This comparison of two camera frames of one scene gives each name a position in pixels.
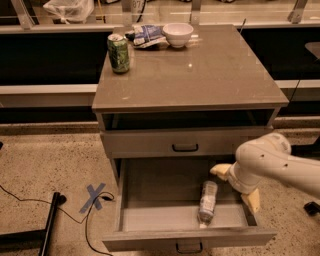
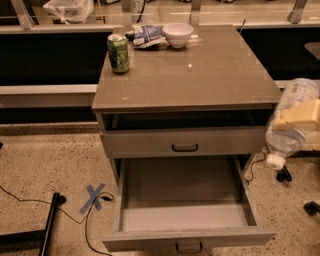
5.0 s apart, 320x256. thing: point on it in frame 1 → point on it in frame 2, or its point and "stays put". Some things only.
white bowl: (177, 33) stays put
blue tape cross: (93, 198) stays put
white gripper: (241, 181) → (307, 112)
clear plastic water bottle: (208, 203) → (295, 101)
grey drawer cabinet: (167, 120) stays put
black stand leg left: (33, 239) stays put
